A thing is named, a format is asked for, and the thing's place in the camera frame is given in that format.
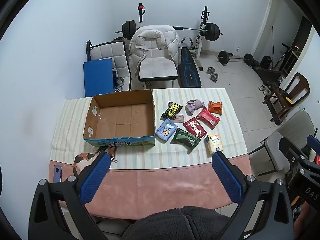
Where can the grey folding chair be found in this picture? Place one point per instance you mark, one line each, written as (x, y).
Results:
(297, 127)

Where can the person's dark fleece garment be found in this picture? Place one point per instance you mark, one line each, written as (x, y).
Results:
(175, 225)

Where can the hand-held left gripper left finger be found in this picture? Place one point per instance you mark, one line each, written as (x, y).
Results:
(96, 177)

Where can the blue smartphone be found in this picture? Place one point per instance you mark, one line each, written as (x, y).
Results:
(58, 173)

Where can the purple cloth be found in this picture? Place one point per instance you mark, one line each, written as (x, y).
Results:
(192, 107)

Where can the white padded chair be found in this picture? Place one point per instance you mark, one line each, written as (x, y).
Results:
(157, 67)

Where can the chrome dumbbell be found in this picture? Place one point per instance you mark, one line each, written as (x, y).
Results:
(215, 77)
(211, 70)
(118, 88)
(119, 80)

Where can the black bag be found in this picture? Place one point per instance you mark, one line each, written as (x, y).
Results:
(266, 62)

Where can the dark red packet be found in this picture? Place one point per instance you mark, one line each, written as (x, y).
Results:
(195, 127)

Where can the orange snack packet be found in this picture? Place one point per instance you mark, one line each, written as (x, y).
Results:
(215, 107)

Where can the black exercise machine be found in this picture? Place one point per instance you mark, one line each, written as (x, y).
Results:
(270, 73)

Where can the white shoe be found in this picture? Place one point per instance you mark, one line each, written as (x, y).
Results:
(267, 91)
(262, 88)

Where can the cardboard box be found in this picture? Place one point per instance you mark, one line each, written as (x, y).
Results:
(120, 122)

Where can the cream cartoon snack box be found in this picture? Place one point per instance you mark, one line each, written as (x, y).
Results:
(213, 143)

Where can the bright red snack packet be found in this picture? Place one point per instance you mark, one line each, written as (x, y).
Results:
(207, 117)

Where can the dark wooden chair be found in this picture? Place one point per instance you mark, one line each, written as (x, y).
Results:
(300, 85)

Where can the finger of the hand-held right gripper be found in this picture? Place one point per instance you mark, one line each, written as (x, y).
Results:
(313, 141)
(295, 150)

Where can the blue tissue packet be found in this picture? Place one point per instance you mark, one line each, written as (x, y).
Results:
(165, 131)

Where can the small brown card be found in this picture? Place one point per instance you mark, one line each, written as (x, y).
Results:
(179, 118)

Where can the black and yellow snack packet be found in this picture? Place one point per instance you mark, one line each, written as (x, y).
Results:
(172, 110)

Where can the white quilted chair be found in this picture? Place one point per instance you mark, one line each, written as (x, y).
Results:
(110, 51)

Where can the short barbell with black plates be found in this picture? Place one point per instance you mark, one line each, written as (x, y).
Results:
(223, 57)

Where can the thin black pole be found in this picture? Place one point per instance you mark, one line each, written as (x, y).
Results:
(271, 40)

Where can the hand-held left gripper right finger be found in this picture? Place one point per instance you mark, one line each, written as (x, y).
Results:
(226, 177)

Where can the blue folded mat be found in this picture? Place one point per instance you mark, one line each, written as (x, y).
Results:
(97, 77)

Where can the white puffer jacket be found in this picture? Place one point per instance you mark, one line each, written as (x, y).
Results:
(155, 37)

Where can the green packet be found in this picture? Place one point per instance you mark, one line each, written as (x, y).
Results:
(185, 138)

